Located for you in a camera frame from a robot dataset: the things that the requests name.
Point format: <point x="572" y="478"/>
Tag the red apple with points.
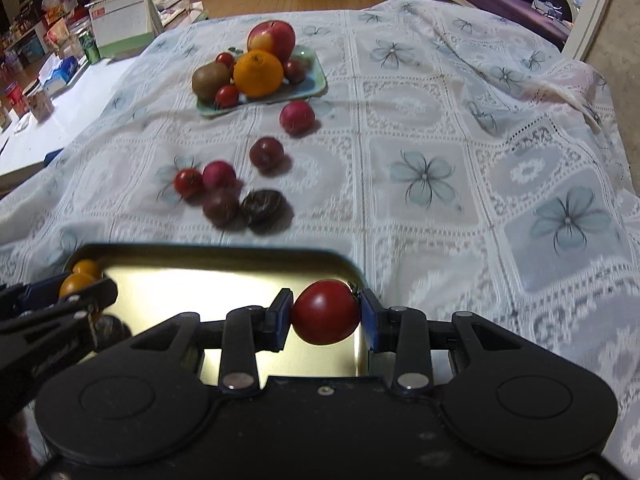
<point x="272" y="37"/>

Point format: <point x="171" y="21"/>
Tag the patterned paper cup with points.
<point x="38" y="102"/>

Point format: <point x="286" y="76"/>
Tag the pink red plum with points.
<point x="297" y="117"/>
<point x="220" y="174"/>

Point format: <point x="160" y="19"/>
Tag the yellow cherry tomato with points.
<point x="89" y="267"/>
<point x="75" y="285"/>

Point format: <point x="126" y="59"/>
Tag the brown purple plum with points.
<point x="221" y="207"/>

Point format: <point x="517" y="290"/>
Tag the blue tissue pack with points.
<point x="61" y="71"/>

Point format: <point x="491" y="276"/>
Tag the stack of papers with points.
<point x="175" y="10"/>

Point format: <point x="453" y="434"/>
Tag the white floral lace tablecloth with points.
<point x="425" y="110"/>

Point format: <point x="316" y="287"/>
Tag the shiny metal tray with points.
<point x="200" y="280"/>

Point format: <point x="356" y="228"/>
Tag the light blue plate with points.
<point x="310" y="85"/>

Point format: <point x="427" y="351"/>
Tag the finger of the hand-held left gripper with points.
<point x="37" y="294"/>
<point x="75" y="305"/>

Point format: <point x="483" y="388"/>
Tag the white desk calendar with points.
<point x="122" y="20"/>

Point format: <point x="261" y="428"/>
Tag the brown kiwi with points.
<point x="210" y="80"/>

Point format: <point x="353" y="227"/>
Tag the white mirror frame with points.
<point x="595" y="10"/>

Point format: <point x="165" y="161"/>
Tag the orange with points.
<point x="257" y="75"/>

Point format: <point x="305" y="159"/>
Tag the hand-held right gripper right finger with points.
<point x="369" y="322"/>

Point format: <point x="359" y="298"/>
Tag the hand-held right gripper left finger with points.
<point x="281" y="321"/>

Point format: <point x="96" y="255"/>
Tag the large red tomato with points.
<point x="326" y="312"/>

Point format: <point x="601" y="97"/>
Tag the green drink can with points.
<point x="92" y="49"/>

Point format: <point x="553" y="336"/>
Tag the dark round fruit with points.
<point x="114" y="330"/>

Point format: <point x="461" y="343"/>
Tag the wrinkled dark passion fruit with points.
<point x="265" y="207"/>

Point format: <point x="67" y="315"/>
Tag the white board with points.
<point x="55" y="125"/>

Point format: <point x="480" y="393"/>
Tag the red cherry tomato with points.
<point x="188" y="182"/>
<point x="225" y="59"/>
<point x="227" y="96"/>

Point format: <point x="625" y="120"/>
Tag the dark red plum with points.
<point x="266" y="154"/>
<point x="295" y="71"/>

